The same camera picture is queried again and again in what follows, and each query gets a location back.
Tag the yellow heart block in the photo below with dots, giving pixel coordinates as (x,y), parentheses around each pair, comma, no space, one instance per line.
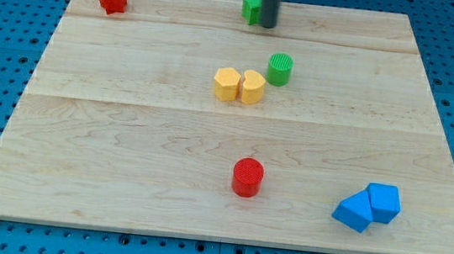
(253,87)

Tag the yellow hexagon block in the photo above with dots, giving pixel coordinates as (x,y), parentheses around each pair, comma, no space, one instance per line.
(226,84)

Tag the blue triangular block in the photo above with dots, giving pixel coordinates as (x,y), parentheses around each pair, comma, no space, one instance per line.
(355,211)

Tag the green star block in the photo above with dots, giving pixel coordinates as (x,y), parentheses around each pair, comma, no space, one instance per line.
(250,11)

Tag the blue pentagon block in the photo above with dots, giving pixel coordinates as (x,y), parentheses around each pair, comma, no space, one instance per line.
(384,201)

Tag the red cylinder block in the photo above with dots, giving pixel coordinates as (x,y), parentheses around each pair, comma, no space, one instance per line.
(248,174)

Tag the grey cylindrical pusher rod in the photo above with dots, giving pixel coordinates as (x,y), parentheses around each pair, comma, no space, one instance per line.
(269,13)

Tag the light wooden board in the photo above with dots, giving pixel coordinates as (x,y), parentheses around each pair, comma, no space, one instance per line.
(118,129)

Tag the green cylinder block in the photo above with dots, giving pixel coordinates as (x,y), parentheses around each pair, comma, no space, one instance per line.
(279,69)

